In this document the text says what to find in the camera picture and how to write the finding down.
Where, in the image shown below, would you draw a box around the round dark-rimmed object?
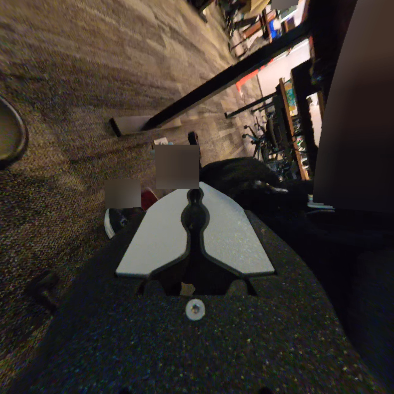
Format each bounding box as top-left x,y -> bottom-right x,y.
0,95 -> 30,170

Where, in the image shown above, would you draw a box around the dark red object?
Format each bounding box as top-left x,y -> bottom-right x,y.
141,187 -> 159,211

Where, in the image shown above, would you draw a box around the person's trousers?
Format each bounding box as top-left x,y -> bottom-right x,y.
200,157 -> 314,216

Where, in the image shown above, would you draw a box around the brown-edged grey table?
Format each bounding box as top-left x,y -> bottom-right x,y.
275,77 -> 311,181

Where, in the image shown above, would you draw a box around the black office chair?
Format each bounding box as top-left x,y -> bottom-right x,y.
243,118 -> 293,167

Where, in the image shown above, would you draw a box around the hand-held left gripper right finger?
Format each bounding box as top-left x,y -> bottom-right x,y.
197,182 -> 276,277

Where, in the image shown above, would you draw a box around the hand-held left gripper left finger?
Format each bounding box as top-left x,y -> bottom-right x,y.
115,188 -> 194,279

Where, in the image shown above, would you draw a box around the person's shoe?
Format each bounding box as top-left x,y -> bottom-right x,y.
104,207 -> 145,240

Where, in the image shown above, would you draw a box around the black table leg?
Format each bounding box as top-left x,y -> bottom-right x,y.
109,26 -> 311,137
224,92 -> 277,119

